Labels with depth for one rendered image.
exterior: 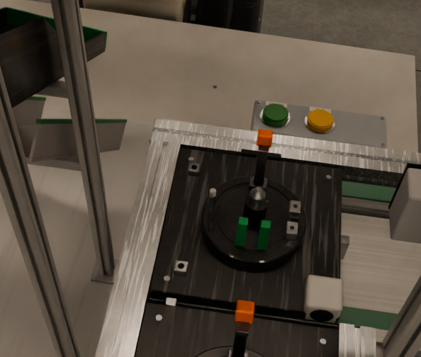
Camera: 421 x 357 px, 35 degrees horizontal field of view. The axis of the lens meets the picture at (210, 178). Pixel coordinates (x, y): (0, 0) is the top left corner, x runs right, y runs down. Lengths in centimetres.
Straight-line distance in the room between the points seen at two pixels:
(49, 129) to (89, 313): 33
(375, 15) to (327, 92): 167
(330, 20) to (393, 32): 26
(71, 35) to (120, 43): 68
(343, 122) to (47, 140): 51
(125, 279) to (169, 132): 27
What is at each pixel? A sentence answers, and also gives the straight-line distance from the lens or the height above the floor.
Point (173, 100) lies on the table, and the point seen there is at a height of 86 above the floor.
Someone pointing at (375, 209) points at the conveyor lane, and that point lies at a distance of 102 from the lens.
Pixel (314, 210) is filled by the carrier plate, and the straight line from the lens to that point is 93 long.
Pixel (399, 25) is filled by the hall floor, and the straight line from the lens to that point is 288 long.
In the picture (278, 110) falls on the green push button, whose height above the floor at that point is 97.
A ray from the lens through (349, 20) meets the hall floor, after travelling 285.
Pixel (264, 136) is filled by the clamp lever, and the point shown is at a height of 107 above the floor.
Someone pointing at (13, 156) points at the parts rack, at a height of 133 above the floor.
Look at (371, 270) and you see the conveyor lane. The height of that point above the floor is 92.
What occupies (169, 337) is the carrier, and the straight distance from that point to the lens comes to 82.
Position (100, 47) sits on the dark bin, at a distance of 79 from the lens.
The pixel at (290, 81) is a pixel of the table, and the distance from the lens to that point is 126.
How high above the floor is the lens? 171
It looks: 52 degrees down
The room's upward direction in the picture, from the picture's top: 4 degrees clockwise
